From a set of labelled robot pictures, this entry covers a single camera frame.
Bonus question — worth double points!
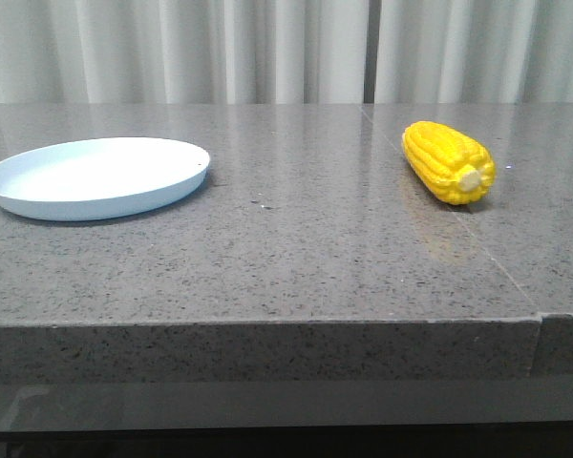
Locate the yellow toy corn cob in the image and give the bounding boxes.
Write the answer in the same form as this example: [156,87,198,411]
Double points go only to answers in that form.
[402,120,496,205]

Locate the light blue round plate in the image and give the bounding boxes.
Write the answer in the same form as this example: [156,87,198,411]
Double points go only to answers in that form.
[0,137,210,221]

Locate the white pleated curtain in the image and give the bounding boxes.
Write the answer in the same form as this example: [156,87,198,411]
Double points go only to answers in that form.
[0,1,573,104]

